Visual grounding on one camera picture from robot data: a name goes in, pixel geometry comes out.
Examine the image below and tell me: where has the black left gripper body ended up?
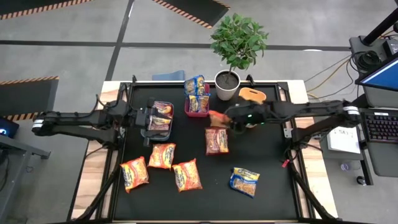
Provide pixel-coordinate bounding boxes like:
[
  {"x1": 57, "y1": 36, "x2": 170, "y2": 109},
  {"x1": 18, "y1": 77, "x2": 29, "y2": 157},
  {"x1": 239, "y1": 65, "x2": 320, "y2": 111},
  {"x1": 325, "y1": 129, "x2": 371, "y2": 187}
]
[{"x1": 135, "y1": 98, "x2": 156, "y2": 147}]

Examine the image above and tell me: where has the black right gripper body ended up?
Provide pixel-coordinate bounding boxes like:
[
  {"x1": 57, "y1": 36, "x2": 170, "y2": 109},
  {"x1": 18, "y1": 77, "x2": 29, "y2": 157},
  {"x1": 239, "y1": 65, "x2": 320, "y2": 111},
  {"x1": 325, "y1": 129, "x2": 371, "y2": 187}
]
[{"x1": 231, "y1": 102, "x2": 271, "y2": 131}]

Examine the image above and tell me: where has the blue-grey plastic basket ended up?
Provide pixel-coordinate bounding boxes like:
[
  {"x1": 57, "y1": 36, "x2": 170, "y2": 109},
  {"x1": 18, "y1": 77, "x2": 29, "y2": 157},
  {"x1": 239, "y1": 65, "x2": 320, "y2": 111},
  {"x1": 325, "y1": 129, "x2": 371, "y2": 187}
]
[{"x1": 139, "y1": 100, "x2": 175, "y2": 142}]

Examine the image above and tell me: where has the green plant in white pot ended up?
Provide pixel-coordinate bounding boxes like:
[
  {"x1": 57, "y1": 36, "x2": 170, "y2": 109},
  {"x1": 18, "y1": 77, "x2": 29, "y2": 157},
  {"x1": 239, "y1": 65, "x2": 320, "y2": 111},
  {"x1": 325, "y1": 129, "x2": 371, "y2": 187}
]
[{"x1": 210, "y1": 12, "x2": 269, "y2": 102}]

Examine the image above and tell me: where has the pink plastic basket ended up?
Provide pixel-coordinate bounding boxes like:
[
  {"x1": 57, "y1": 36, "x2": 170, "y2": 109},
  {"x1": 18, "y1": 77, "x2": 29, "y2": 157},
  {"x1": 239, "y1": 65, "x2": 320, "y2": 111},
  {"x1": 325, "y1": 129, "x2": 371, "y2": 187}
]
[{"x1": 183, "y1": 83, "x2": 211, "y2": 118}]

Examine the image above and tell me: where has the black table mat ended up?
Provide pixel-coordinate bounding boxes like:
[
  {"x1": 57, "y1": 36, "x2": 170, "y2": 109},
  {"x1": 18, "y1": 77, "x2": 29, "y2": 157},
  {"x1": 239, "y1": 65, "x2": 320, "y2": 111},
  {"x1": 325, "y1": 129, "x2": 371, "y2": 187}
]
[{"x1": 113, "y1": 82, "x2": 300, "y2": 222}]

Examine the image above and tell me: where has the wooden table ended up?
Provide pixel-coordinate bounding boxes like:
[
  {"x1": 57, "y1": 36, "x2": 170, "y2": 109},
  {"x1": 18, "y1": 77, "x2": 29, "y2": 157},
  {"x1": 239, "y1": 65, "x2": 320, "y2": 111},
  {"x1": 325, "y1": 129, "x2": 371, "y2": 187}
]
[{"x1": 70, "y1": 80, "x2": 339, "y2": 223}]

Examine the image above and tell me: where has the black hazard-striped floor mat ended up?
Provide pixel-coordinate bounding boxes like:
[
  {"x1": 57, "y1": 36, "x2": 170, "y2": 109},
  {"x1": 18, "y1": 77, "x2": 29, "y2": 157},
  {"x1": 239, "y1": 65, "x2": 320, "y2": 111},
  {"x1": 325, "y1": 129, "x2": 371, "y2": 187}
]
[
  {"x1": 0, "y1": 0, "x2": 94, "y2": 21},
  {"x1": 0, "y1": 76, "x2": 60, "y2": 122},
  {"x1": 152, "y1": 0, "x2": 231, "y2": 29}
]

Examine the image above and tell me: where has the black backlit keyboard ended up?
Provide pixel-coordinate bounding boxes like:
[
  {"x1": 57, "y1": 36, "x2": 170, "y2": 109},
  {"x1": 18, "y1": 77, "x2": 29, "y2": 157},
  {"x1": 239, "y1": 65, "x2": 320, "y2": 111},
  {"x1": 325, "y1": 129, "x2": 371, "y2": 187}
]
[{"x1": 361, "y1": 110, "x2": 398, "y2": 144}]

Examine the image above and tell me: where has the grey metal desk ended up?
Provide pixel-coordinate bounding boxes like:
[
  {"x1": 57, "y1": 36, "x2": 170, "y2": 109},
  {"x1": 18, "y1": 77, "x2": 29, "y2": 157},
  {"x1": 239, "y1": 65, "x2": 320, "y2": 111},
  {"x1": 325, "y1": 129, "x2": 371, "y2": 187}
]
[{"x1": 0, "y1": 133, "x2": 52, "y2": 224}]

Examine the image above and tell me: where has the computer monitor blue screen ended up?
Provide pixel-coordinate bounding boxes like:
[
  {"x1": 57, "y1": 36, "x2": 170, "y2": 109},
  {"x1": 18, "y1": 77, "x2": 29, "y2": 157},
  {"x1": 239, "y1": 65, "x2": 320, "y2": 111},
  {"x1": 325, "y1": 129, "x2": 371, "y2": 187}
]
[{"x1": 354, "y1": 51, "x2": 398, "y2": 93}]

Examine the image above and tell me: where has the black device with blue light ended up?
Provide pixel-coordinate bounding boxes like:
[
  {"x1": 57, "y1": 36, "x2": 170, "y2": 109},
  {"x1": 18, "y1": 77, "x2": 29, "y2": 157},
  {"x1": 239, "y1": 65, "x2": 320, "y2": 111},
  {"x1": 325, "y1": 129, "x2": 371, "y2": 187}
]
[{"x1": 0, "y1": 116, "x2": 20, "y2": 140}]

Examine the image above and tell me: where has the grey equipment cart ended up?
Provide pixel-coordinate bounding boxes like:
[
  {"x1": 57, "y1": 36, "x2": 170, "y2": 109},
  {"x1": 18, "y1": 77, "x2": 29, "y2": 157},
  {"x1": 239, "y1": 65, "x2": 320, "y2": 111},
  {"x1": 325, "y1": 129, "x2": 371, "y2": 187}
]
[{"x1": 356, "y1": 83, "x2": 398, "y2": 178}]

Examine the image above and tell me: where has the black pole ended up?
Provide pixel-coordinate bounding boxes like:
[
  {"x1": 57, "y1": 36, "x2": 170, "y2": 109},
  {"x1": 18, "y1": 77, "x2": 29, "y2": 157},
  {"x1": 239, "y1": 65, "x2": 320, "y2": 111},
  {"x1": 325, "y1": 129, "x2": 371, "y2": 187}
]
[{"x1": 361, "y1": 7, "x2": 398, "y2": 47}]

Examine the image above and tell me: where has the yellow floor cable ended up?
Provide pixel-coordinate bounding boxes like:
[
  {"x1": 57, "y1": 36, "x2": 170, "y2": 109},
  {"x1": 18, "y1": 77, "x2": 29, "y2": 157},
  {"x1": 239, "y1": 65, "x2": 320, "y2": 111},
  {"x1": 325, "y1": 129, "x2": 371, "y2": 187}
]
[{"x1": 306, "y1": 58, "x2": 352, "y2": 105}]

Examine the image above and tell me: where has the grey floor cable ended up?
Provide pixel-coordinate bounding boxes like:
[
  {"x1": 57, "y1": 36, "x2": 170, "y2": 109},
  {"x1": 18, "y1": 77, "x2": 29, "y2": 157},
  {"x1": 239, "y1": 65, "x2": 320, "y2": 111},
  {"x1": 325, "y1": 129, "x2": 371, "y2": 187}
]
[{"x1": 303, "y1": 55, "x2": 352, "y2": 84}]

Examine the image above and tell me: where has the coiled black cable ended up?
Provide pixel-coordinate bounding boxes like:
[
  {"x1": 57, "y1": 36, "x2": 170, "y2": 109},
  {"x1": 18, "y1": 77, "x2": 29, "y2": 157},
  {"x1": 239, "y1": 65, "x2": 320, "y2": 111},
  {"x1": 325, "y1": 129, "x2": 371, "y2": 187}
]
[{"x1": 354, "y1": 49, "x2": 382, "y2": 73}]

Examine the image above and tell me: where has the grey desk with cables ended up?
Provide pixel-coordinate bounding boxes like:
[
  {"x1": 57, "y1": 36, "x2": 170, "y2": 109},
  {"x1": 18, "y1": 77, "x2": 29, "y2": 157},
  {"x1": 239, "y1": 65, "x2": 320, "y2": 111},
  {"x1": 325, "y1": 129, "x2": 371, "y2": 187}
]
[{"x1": 348, "y1": 34, "x2": 398, "y2": 74}]

